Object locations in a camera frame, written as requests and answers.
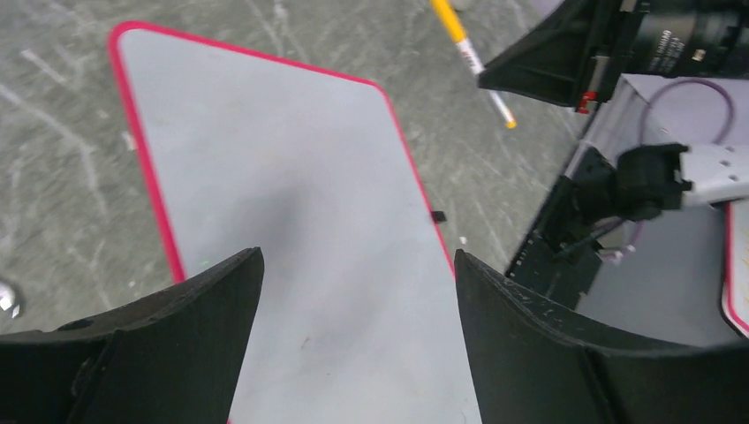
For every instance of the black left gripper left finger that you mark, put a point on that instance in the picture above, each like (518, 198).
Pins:
(171, 357)

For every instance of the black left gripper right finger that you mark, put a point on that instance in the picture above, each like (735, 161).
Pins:
(533, 360)

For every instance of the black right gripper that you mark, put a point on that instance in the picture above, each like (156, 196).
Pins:
(589, 44)

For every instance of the yellow whiteboard marker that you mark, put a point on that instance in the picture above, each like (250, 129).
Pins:
(455, 30)

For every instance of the red-framed whiteboard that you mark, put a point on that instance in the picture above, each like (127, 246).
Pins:
(358, 319)
(735, 288)

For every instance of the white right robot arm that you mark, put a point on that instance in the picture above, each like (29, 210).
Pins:
(646, 229)

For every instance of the black whiteboard clip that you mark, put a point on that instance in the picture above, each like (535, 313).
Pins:
(438, 216)

